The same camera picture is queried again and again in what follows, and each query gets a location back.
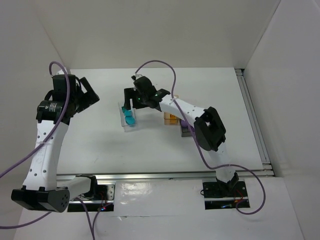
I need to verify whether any teal lego brick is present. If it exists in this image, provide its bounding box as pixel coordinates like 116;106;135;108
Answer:
123;110;133;118
124;117;136;125

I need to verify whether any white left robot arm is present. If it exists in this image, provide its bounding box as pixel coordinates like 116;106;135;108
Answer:
11;74;100;213

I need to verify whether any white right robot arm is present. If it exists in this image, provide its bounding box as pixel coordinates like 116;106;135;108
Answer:
123;74;239;192

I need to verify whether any clear plastic container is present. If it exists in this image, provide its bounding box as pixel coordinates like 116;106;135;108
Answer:
118;101;140;133

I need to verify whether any amber plastic container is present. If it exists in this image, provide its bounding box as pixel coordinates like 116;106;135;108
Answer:
163;94;181;126

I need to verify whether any dark grey plastic container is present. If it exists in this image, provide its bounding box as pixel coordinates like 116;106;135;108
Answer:
180;123;195;137

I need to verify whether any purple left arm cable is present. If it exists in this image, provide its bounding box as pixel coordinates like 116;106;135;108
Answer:
0;61;113;240

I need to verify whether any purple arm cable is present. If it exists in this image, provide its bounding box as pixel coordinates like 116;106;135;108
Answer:
136;59;266;215
0;61;113;240

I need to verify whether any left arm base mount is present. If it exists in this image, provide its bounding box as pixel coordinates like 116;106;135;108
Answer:
79;183;116;212

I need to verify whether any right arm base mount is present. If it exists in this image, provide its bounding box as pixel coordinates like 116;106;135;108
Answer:
200;181;250;210

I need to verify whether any aluminium front rail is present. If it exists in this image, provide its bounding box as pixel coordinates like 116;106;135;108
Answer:
57;165;275;181

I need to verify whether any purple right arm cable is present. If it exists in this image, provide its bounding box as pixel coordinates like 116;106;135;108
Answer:
136;59;266;215

